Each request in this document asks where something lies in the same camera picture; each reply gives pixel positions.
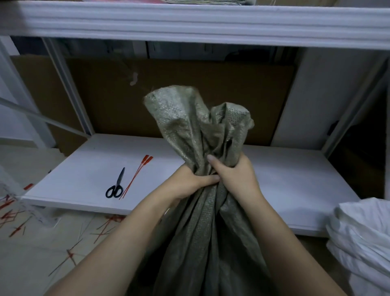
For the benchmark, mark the person's right hand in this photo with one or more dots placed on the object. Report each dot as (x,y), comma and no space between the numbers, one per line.
(240,180)

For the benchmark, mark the person's left hand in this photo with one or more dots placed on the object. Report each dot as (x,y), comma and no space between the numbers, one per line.
(182,183)

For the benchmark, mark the person's right thumb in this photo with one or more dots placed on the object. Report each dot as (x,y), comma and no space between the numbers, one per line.
(217,161)

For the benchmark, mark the person's left thumb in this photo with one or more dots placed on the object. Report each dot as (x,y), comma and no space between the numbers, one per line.
(207,180)

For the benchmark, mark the grey woven sack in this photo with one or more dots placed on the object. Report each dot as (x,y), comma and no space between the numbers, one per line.
(195,128)

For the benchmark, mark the person's left forearm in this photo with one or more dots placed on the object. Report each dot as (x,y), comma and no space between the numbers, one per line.
(122,241)

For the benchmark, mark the person's right forearm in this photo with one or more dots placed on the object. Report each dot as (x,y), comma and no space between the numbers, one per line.
(274,244)

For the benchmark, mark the black scissors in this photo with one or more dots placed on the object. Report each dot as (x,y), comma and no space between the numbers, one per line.
(116,189)

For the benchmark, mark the white board panel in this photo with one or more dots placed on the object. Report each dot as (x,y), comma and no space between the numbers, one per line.
(320,91)

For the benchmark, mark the brown cardboard sheet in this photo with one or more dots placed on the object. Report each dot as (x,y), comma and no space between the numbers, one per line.
(100,97)

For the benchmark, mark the white metal shelf rack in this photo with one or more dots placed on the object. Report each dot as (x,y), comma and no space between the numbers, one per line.
(195,24)

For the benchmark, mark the white woven sack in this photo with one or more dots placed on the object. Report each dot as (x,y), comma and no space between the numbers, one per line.
(362,237)

